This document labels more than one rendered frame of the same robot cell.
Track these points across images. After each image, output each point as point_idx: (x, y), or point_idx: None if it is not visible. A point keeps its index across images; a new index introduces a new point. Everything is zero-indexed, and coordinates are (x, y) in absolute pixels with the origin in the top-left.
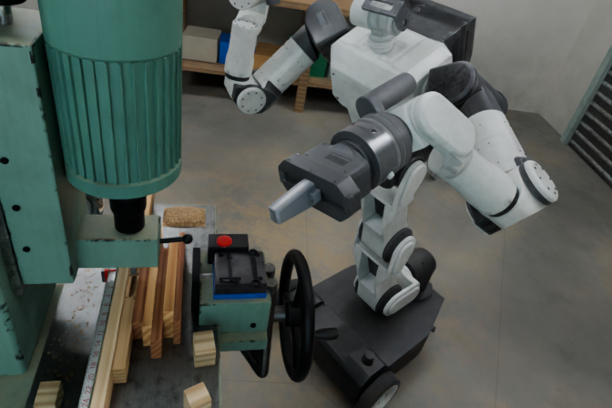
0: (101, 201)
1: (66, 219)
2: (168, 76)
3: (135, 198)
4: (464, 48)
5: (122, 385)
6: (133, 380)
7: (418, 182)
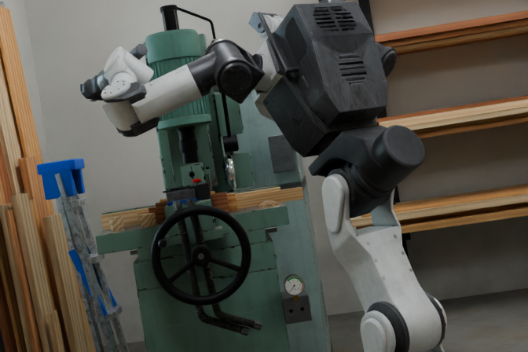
0: (228, 170)
1: (173, 148)
2: (163, 70)
3: (180, 141)
4: (266, 32)
5: (137, 225)
6: (140, 225)
7: (335, 202)
